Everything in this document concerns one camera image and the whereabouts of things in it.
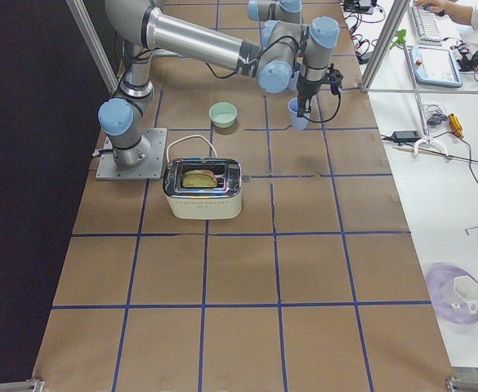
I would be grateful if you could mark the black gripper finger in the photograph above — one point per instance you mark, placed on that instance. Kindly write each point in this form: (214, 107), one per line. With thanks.
(300, 108)
(307, 108)

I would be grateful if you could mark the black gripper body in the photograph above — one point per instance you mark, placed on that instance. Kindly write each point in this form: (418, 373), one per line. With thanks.
(306, 88)

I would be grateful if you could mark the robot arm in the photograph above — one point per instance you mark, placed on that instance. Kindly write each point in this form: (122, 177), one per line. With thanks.
(282, 10)
(288, 49)

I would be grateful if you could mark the person hand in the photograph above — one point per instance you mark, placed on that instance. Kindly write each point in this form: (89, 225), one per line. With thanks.
(435, 6)

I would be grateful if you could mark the mint green bowl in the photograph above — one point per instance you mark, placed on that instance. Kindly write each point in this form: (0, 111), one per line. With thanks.
(223, 114)

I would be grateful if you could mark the black power adapter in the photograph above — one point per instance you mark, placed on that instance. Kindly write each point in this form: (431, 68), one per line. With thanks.
(405, 136)

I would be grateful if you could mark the green plastic clamp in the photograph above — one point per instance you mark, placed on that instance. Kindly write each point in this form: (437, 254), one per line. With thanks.
(400, 39)

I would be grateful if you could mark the white gripper claw stick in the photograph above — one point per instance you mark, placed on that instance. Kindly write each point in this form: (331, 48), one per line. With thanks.
(426, 138)

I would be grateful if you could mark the teach pendant tablet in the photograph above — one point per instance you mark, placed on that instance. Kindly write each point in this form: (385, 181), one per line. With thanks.
(435, 66)

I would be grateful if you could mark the toast slice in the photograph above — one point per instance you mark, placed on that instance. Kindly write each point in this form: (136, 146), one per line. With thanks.
(200, 178)

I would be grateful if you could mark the cream toaster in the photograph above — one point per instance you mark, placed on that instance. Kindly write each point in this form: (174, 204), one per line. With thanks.
(220, 203)

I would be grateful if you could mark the white keyboard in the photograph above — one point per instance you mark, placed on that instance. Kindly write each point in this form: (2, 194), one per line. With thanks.
(425, 26)

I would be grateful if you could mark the yellow tool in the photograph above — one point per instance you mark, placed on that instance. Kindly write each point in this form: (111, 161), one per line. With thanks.
(455, 126)

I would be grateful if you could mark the grey allen key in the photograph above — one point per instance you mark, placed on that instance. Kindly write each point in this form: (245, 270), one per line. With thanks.
(470, 230)

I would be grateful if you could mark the purple plastic plate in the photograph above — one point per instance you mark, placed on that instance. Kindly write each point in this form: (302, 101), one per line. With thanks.
(438, 279)

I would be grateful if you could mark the white hexagonal cup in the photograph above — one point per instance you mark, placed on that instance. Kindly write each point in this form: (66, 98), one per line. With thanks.
(463, 294)

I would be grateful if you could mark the aluminium frame post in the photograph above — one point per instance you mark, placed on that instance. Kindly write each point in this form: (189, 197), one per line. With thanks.
(390, 27)

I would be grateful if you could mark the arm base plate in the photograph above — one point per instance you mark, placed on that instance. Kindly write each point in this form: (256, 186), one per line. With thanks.
(146, 160)

